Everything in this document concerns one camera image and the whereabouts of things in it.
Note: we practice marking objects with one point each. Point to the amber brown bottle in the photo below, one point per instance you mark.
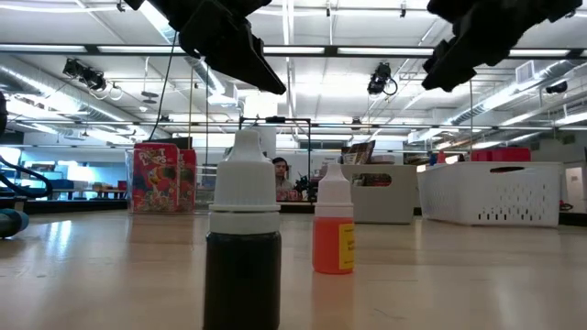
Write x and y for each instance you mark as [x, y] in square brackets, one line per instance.
[360, 153]

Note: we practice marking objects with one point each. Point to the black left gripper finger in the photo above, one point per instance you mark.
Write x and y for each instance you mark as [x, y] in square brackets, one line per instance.
[234, 50]

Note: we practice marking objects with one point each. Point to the grey plastic bin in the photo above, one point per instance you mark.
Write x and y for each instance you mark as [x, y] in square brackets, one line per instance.
[394, 206]

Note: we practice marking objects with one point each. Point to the white perforated basket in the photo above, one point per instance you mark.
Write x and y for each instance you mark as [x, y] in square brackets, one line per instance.
[458, 197]

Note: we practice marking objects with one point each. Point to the small black dropper bottle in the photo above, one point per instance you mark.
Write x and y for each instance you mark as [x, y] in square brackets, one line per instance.
[243, 275]

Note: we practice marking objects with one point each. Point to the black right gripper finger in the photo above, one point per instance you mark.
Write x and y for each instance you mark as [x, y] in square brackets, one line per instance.
[449, 64]

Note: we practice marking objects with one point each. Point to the blue-capped colouring bottle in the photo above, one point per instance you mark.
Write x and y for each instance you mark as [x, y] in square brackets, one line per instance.
[433, 159]

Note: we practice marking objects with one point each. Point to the red storage crate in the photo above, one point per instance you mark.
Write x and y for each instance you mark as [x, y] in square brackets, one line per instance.
[500, 154]

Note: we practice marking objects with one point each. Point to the black ceiling camera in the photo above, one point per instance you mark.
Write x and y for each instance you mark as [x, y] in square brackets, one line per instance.
[379, 80]
[85, 75]

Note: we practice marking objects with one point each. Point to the red Froot Loops cereal box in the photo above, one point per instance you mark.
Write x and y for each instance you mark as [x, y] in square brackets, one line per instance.
[188, 183]
[156, 179]

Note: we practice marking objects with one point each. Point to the small orange dropper bottle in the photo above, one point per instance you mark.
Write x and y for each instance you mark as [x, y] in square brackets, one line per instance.
[332, 247]

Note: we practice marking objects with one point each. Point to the black background machine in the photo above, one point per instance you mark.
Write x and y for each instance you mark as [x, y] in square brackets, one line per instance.
[305, 185]

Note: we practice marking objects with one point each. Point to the person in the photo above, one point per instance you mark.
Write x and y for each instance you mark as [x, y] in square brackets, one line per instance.
[280, 167]

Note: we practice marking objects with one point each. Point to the dark tube with blue cap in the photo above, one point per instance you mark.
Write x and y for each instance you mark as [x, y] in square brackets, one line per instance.
[11, 223]

